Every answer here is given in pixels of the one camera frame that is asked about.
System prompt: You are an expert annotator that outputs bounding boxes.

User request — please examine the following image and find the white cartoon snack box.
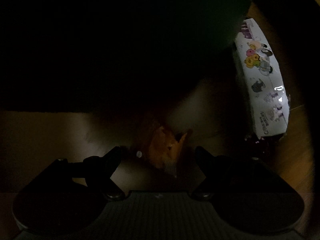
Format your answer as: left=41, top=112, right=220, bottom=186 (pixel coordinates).
left=234, top=18, right=290, bottom=139

